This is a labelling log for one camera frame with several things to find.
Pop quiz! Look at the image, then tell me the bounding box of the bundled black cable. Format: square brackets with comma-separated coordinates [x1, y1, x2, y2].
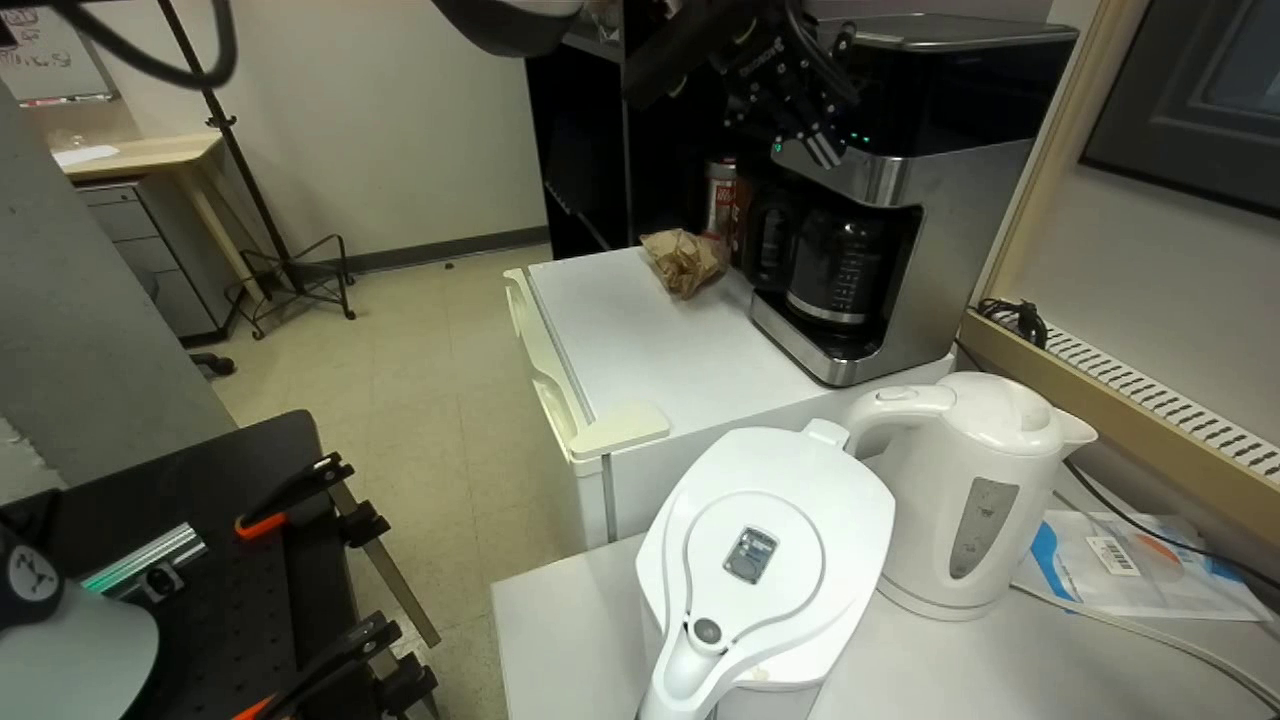
[974, 295, 1054, 353]

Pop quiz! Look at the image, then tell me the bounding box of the black round cap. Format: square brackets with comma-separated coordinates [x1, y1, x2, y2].
[0, 520, 66, 633]

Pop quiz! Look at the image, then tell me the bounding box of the blue and white plastic package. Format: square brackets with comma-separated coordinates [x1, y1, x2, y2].
[1023, 508, 1272, 627]

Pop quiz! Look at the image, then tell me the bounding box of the white wall poster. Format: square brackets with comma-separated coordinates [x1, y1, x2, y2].
[0, 4, 120, 113]

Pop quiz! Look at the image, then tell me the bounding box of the white kettle power cord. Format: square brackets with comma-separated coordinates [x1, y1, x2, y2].
[1006, 578, 1280, 717]

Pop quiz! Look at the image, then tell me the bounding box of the white water filter pitcher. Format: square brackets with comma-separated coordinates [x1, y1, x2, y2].
[631, 417, 900, 720]

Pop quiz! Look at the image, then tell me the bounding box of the grey filing cabinet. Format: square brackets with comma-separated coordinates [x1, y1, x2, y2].
[75, 176, 238, 349]

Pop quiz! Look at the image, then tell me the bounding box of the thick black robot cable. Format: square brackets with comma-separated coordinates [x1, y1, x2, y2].
[43, 0, 242, 97]

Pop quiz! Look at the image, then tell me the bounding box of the black clamp with orange tip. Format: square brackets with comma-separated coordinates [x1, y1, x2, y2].
[232, 449, 361, 543]
[232, 609, 406, 720]

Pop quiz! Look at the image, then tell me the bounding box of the green and silver tool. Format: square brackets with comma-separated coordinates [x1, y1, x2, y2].
[75, 520, 211, 609]

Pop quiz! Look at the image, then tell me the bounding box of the thin black cable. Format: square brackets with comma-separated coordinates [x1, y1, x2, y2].
[1060, 455, 1280, 600]

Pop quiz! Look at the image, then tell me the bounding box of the dark framed window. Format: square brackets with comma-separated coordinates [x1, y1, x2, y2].
[1076, 0, 1280, 219]

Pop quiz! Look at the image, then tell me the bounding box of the light wooden desk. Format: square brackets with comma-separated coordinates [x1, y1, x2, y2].
[48, 122, 271, 310]

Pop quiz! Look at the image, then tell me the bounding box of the white radiator vent grille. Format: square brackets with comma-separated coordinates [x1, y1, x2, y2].
[1035, 323, 1280, 489]

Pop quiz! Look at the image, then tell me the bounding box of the black object on floor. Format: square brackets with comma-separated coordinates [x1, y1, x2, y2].
[186, 349, 238, 385]

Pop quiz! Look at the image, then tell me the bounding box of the white mini fridge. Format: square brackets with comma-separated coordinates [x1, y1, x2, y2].
[500, 243, 958, 553]

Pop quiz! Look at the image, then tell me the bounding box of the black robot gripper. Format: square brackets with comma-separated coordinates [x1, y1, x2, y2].
[715, 4, 868, 171]

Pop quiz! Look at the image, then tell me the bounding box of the black and steel coffee maker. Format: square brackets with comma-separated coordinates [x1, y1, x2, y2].
[739, 13, 1079, 393]

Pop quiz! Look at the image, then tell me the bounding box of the glass coffee carafe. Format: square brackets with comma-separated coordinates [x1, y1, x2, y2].
[774, 201, 900, 330]

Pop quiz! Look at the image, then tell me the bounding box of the grey partition panel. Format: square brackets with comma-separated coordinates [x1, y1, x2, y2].
[0, 80, 238, 500]

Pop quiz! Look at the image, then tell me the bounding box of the black perforated work table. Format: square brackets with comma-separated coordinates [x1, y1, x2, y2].
[0, 409, 442, 720]

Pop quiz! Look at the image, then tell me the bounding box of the grey round lamp shade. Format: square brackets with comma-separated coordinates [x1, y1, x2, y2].
[0, 578, 162, 720]

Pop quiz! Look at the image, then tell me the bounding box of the black tripod stand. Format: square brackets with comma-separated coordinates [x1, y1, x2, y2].
[156, 0, 361, 338]

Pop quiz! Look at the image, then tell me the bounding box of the white electric kettle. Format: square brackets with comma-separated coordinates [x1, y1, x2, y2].
[838, 367, 1101, 620]

